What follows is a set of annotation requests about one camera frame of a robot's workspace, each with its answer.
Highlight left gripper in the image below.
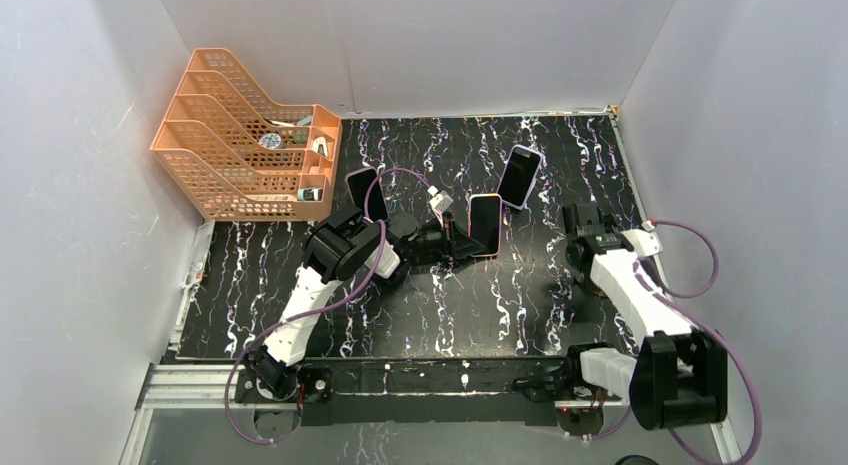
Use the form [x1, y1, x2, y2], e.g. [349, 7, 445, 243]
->
[402, 212, 485, 261]

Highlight orange mesh desk organizer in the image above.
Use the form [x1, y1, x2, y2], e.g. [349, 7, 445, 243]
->
[150, 48, 342, 222]

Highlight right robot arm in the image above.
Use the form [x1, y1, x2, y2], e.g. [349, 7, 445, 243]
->
[562, 202, 728, 430]

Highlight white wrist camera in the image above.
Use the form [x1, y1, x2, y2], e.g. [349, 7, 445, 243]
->
[621, 220, 663, 258]
[427, 186, 453, 217]

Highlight aluminium rail frame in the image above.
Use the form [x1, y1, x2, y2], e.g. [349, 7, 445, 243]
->
[135, 359, 743, 463]

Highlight phone with lilac case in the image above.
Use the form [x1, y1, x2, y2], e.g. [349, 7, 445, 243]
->
[497, 145, 545, 210]

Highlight small items in organizer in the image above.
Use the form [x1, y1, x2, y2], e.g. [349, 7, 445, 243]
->
[297, 187, 324, 202]

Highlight round tape roll in organizer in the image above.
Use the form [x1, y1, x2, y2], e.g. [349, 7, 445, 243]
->
[258, 132, 283, 150]

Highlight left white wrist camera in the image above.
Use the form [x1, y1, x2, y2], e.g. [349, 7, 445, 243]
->
[427, 186, 453, 217]

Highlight phone with clear pink case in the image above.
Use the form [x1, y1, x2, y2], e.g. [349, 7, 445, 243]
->
[345, 167, 388, 223]

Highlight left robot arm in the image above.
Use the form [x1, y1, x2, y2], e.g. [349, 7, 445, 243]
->
[243, 206, 487, 401]

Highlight phone with beige case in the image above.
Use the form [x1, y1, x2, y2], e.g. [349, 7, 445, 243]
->
[468, 193, 503, 258]

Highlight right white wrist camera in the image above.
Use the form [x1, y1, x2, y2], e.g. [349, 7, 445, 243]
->
[621, 220, 663, 258]

